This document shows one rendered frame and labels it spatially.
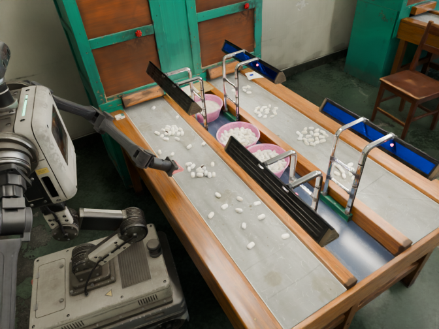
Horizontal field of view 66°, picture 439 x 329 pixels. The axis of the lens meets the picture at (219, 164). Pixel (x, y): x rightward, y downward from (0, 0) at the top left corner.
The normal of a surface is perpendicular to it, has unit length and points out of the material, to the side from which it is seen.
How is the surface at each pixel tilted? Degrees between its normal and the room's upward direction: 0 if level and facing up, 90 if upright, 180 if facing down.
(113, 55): 90
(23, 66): 90
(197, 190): 0
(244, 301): 0
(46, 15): 90
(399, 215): 0
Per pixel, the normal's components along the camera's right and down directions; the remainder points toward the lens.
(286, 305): -0.06, -0.75
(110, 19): 0.51, 0.54
